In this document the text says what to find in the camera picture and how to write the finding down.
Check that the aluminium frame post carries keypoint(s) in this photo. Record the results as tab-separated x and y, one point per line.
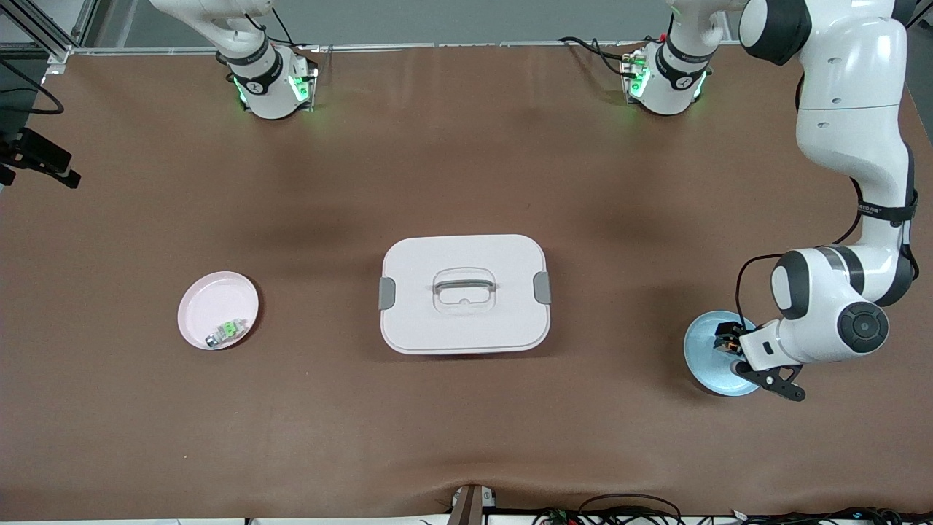
60	55

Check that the light blue round plate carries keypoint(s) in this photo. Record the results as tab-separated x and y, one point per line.
703	364

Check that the brown camera mount bracket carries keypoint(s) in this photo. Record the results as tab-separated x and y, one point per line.
470	507

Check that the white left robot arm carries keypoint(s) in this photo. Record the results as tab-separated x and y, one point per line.
845	73

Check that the brown table cover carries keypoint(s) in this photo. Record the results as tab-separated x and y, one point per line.
466	146

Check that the green push-button switch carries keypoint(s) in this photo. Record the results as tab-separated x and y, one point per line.
227	332

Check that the silver table edge rail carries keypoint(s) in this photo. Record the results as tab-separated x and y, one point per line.
474	46

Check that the white lidded storage box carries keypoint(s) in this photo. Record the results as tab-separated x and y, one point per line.
466	328

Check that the grey box latch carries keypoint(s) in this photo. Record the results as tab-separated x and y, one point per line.
542	287
387	293

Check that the pink round plate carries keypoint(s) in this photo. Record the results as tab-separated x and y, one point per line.
211	302

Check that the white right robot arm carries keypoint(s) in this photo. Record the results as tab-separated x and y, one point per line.
270	95

